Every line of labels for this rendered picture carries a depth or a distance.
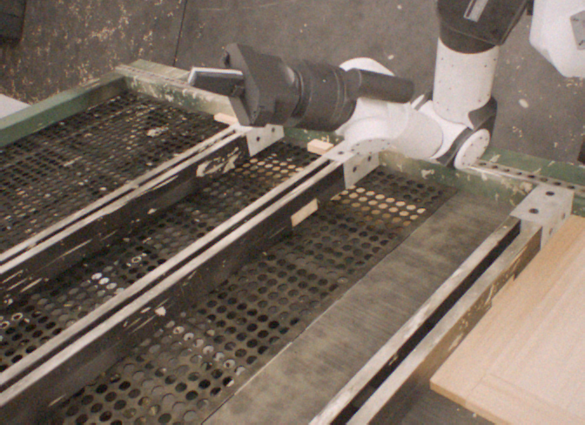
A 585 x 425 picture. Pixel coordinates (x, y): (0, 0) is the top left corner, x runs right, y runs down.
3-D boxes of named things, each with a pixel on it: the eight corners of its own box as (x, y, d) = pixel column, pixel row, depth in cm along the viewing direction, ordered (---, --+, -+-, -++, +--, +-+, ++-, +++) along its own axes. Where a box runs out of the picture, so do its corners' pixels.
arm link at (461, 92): (447, 104, 115) (460, 1, 97) (503, 143, 108) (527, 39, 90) (401, 137, 112) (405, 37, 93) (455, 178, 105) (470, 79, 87)
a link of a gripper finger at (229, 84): (196, 64, 70) (243, 73, 74) (186, 86, 72) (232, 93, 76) (199, 73, 70) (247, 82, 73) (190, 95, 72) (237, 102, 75)
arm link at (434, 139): (360, 125, 98) (411, 151, 114) (406, 162, 92) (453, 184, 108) (400, 69, 95) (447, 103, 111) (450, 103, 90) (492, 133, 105)
